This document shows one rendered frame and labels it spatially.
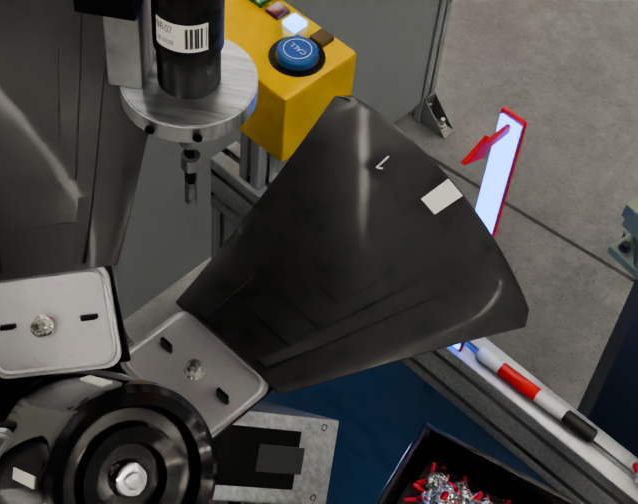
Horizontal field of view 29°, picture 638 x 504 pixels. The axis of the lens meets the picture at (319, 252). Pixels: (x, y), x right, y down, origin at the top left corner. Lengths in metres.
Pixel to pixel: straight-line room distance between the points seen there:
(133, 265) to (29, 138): 1.39
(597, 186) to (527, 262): 0.27
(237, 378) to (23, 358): 0.14
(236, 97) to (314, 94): 0.58
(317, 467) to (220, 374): 0.21
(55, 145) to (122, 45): 0.18
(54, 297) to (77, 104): 0.12
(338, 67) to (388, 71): 1.23
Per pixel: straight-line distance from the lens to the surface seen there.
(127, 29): 0.61
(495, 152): 1.06
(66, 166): 0.78
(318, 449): 1.04
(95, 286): 0.78
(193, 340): 0.87
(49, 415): 0.77
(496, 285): 0.95
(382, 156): 0.96
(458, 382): 1.30
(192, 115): 0.62
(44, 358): 0.81
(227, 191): 1.42
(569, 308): 2.43
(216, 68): 0.63
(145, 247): 2.16
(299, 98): 1.20
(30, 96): 0.79
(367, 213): 0.93
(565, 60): 2.90
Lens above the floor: 1.91
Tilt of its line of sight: 52 degrees down
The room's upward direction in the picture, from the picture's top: 6 degrees clockwise
